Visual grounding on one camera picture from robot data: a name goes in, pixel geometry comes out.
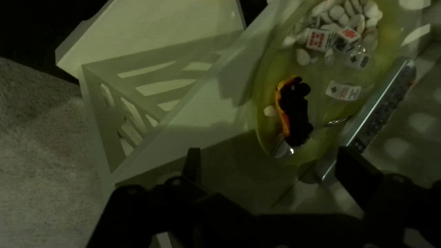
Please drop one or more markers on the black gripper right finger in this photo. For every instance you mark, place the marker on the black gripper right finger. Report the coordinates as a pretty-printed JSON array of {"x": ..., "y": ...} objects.
[{"x": 405, "y": 207}]

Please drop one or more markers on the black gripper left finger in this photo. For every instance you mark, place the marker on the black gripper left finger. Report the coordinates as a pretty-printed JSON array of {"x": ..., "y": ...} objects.
[{"x": 161, "y": 211}]

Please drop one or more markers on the white lattice shelf unit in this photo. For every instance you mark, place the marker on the white lattice shelf unit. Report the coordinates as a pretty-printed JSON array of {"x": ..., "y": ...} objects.
[{"x": 152, "y": 28}]

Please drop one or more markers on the white tile spade print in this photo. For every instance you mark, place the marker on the white tile spade print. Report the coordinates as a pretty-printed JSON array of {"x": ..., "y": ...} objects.
[{"x": 345, "y": 91}]

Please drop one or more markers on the black orange toy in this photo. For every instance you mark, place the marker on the black orange toy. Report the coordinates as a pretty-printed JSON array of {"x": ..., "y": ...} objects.
[{"x": 297, "y": 111}]

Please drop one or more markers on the white die red grid print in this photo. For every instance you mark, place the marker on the white die red grid print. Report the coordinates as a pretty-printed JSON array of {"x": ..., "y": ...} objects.
[{"x": 318, "y": 39}]

